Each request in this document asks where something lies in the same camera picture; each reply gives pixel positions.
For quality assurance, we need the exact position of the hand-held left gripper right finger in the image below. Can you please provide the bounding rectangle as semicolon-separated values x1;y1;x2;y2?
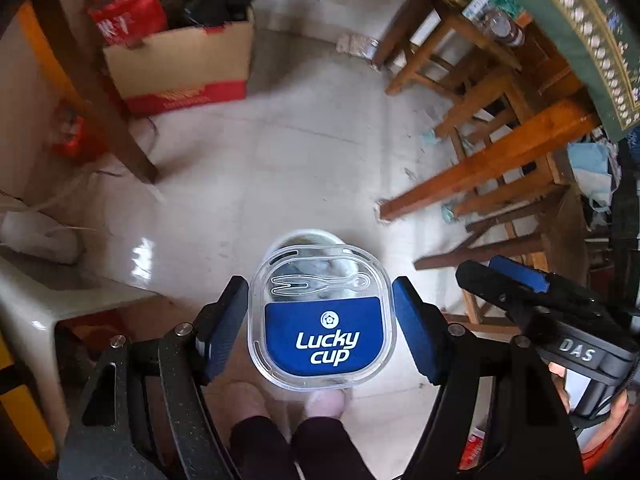
392;276;581;480

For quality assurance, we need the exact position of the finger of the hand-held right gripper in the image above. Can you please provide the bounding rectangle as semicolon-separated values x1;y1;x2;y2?
456;260;556;346
487;256;586;318

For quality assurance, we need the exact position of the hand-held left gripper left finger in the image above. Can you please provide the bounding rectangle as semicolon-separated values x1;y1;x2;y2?
57;276;249;480

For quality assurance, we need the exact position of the clear plastic lid blue label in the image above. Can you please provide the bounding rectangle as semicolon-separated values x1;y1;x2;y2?
247;243;398;391

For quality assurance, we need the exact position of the white plastic bucket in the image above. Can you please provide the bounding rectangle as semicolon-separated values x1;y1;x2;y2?
260;230;351;273

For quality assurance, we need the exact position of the person's right forearm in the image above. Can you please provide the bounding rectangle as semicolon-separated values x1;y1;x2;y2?
575;425;632;468

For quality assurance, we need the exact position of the person's right hand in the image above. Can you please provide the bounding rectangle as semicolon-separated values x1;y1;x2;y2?
547;362;631;429

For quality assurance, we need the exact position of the person's left leg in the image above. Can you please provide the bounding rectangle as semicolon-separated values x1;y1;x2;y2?
222;382;301;480

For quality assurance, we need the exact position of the orange wooden table leg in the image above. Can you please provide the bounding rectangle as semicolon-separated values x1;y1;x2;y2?
379;97;601;222

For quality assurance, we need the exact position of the light blue cloth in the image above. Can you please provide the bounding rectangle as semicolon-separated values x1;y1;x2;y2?
567;140;621;211

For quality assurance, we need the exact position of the white plastic stool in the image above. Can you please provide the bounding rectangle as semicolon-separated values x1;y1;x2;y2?
0;250;161;456

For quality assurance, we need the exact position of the white cloth bundle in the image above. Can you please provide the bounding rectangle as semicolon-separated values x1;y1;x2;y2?
0;210;86;264

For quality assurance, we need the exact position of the dark round can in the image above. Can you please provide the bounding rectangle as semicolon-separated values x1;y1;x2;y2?
492;15;526;48

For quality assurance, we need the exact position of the red packaging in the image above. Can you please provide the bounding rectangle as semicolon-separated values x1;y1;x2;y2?
52;102;108;158

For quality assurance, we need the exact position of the floral tablecloth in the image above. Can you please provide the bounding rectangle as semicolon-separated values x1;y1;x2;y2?
460;0;640;136

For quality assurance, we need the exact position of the cardboard box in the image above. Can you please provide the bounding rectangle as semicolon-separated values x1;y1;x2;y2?
102;7;256;117

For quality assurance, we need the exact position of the paper scrap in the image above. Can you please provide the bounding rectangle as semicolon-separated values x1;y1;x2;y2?
337;32;379;59

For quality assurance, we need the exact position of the dark wooden table leg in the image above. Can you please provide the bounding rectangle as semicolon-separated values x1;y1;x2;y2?
30;0;160;184

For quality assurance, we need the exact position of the red gift bag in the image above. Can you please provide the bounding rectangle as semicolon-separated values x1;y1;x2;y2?
87;0;168;47

